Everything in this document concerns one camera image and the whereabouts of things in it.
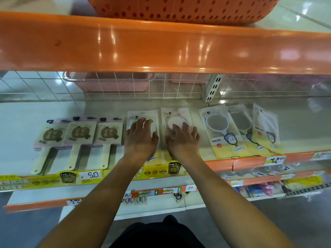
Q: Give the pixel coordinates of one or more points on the small white price tag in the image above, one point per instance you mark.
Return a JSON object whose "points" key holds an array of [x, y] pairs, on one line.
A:
{"points": [[190, 188]]}

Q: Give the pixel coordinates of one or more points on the large pink plastic basket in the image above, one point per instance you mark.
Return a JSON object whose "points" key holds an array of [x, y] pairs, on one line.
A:
{"points": [[111, 83]]}

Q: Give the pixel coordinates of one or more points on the person's right thumb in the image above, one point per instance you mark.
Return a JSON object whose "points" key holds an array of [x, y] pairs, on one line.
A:
{"points": [[168, 142]]}

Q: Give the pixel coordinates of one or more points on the white handwritten price tag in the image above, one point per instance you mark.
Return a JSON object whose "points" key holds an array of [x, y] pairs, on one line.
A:
{"points": [[90, 175]]}

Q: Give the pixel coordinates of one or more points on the person's black clothing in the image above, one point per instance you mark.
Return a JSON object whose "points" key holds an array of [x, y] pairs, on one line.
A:
{"points": [[155, 235]]}

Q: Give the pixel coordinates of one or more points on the small coloured key rings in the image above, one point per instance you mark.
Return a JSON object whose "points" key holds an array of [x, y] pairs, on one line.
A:
{"points": [[135, 200]]}

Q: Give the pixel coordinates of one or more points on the orange green shelf label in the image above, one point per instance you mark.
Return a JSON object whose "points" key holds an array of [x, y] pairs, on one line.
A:
{"points": [[168, 191]]}

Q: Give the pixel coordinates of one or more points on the yellow printed shelf strip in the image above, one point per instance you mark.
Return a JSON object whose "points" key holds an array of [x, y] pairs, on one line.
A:
{"points": [[38, 182]]}

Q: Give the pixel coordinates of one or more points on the person's left little finger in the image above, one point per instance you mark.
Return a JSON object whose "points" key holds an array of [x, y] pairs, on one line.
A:
{"points": [[128, 133]]}

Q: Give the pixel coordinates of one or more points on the person's left hand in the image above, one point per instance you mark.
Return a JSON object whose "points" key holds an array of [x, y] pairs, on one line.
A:
{"points": [[139, 142]]}

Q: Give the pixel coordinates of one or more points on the yellow white price tag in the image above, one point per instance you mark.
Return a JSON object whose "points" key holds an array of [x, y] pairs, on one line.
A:
{"points": [[322, 155], [275, 160]]}

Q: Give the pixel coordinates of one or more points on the person's right hand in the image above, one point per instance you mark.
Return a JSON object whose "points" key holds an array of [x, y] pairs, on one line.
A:
{"points": [[183, 145]]}

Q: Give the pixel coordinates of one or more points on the stack of yellow packets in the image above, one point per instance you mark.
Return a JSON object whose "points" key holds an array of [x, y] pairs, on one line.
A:
{"points": [[305, 182]]}

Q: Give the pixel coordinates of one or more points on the person's right forearm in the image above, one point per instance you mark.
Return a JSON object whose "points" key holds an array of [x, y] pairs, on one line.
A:
{"points": [[227, 201]]}

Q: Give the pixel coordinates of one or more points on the white slotted shelf upright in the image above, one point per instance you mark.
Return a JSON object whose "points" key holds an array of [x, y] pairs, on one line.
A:
{"points": [[213, 87]]}

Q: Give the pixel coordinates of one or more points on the person's right little finger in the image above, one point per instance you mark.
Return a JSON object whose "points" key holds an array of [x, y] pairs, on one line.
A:
{"points": [[197, 138]]}

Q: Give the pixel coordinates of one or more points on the cream packet with white strainer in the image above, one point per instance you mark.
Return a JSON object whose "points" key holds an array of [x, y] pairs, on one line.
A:
{"points": [[155, 117], [178, 114]]}

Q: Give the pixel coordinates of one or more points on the orange perforated plastic basket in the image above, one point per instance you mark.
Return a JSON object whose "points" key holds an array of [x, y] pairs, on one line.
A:
{"points": [[181, 10]]}

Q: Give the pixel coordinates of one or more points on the long orange lower shelf strip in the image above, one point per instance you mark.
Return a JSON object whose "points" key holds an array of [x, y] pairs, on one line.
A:
{"points": [[38, 204]]}

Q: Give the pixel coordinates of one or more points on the person's right middle finger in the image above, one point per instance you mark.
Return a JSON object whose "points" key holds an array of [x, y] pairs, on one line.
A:
{"points": [[185, 129]]}

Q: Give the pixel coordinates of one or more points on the glossy orange shelf rail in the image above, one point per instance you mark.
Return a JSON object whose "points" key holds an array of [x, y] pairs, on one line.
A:
{"points": [[155, 49]]}

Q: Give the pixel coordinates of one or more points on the person's left middle finger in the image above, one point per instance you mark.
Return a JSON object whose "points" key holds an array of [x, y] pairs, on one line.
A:
{"points": [[141, 125]]}

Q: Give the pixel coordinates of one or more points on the row of clear plastic packets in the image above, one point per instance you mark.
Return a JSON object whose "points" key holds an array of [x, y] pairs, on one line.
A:
{"points": [[253, 172]]}

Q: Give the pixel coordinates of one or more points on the person's left thumb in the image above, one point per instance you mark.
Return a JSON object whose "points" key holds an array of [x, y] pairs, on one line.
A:
{"points": [[155, 139]]}

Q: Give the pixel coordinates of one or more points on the person's left forearm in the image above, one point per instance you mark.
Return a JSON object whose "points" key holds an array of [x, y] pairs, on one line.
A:
{"points": [[98, 198]]}

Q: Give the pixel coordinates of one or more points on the row of colourful small packets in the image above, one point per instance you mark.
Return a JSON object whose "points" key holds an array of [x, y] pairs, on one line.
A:
{"points": [[258, 190]]}

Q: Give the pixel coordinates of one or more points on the orange shelf edge strip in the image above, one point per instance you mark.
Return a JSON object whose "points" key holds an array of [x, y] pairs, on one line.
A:
{"points": [[248, 162]]}

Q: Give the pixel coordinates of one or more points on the yellow packet with round strainer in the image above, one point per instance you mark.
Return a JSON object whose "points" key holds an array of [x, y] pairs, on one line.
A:
{"points": [[267, 126], [219, 131], [244, 121]]}

